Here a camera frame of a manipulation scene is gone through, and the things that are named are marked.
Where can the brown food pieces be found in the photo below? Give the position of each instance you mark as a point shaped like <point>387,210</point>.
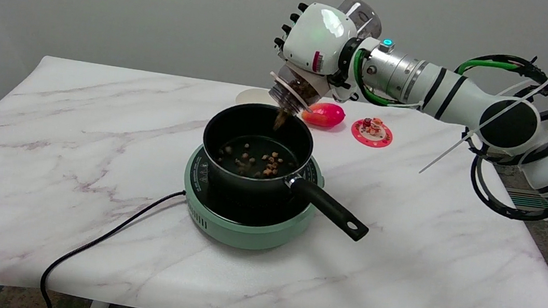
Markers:
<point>254,162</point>

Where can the pink round coaster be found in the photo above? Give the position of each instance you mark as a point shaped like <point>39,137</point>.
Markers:
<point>372,132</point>

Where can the black soup pot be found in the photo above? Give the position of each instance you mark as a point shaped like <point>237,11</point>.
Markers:
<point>263,158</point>

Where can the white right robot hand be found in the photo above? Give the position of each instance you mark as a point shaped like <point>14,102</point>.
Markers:
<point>319,44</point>

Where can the clear plastic bottle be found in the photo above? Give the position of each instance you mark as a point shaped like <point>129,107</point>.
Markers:
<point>309,82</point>

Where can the red mango toy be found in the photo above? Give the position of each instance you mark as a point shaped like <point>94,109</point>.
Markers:
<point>324,115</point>

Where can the green induction cooker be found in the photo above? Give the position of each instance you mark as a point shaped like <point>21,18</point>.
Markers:
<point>244,223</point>

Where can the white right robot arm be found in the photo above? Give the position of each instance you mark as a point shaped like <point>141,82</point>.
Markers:
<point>493,113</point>

